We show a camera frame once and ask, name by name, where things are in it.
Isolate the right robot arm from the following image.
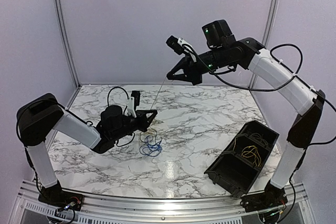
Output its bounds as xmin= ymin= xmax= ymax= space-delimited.
xmin=166 ymin=19 xmax=325 ymax=207

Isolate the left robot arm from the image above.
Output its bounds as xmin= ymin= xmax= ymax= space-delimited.
xmin=16 ymin=91 xmax=157 ymax=206

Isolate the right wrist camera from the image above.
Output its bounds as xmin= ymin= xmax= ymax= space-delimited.
xmin=166 ymin=35 xmax=197 ymax=62

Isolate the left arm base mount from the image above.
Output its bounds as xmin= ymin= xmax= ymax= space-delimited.
xmin=38 ymin=181 xmax=84 ymax=211

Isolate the right aluminium frame post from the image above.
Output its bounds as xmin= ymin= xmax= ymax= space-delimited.
xmin=248 ymin=0 xmax=283 ymax=92

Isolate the thin white cable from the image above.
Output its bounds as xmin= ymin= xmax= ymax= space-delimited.
xmin=139 ymin=76 xmax=169 ymax=143

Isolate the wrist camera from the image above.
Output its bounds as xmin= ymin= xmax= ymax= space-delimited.
xmin=127 ymin=90 xmax=140 ymax=118
xmin=166 ymin=35 xmax=197 ymax=62

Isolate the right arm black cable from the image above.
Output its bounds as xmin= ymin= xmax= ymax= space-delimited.
xmin=183 ymin=43 xmax=336 ymax=146

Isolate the yellow cable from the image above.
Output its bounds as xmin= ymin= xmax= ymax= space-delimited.
xmin=240 ymin=144 xmax=263 ymax=168

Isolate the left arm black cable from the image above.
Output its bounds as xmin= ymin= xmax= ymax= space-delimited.
xmin=86 ymin=86 xmax=136 ymax=147

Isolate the left aluminium frame post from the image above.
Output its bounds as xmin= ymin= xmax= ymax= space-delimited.
xmin=54 ymin=0 xmax=81 ymax=89

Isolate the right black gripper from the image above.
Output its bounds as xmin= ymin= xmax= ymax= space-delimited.
xmin=167 ymin=44 xmax=231 ymax=83

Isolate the thin black cable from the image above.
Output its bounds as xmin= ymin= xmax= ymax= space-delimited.
xmin=248 ymin=129 xmax=271 ymax=148

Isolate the aluminium front rail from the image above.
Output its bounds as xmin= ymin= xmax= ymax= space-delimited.
xmin=9 ymin=174 xmax=316 ymax=223

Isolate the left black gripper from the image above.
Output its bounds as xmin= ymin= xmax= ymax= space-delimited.
xmin=111 ymin=112 xmax=156 ymax=143

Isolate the aluminium frame post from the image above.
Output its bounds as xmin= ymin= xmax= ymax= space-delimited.
xmin=248 ymin=0 xmax=283 ymax=92
xmin=54 ymin=0 xmax=81 ymax=89

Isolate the black three-compartment bin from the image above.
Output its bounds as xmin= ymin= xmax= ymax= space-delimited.
xmin=204 ymin=120 xmax=279 ymax=198

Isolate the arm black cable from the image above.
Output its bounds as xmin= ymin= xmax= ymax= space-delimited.
xmin=86 ymin=86 xmax=136 ymax=147
xmin=183 ymin=43 xmax=336 ymax=146

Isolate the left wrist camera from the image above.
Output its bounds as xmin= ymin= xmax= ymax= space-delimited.
xmin=127 ymin=90 xmax=140 ymax=118

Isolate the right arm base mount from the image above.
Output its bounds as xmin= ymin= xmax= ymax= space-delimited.
xmin=240 ymin=183 xmax=288 ymax=212

